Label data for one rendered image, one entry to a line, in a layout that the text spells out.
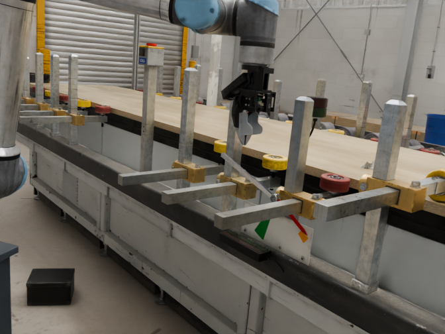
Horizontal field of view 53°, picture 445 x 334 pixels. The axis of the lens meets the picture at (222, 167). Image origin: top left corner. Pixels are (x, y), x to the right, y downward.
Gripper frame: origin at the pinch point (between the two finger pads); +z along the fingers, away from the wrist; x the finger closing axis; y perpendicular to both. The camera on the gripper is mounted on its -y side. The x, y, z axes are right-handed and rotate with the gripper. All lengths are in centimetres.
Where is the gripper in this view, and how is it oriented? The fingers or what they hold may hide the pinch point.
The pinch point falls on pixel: (242, 140)
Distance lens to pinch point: 123.4
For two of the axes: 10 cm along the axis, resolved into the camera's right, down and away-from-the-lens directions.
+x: 7.7, -0.8, 6.4
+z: -0.9, 9.7, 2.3
